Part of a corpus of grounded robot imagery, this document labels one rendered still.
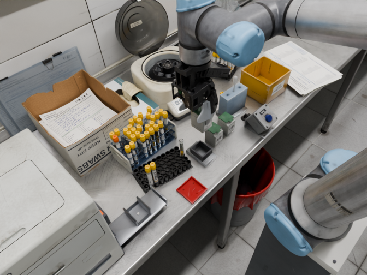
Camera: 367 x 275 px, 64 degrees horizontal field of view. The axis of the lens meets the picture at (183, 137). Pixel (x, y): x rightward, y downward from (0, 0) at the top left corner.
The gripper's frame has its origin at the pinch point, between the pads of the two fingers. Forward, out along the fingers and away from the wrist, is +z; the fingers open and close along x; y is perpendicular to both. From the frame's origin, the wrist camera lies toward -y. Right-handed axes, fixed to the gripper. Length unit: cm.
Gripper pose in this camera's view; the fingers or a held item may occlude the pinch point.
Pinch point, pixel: (201, 114)
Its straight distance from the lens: 83.5
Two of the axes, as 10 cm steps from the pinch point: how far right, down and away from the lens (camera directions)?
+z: 0.4, 6.5, 7.6
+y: -7.0, 5.6, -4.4
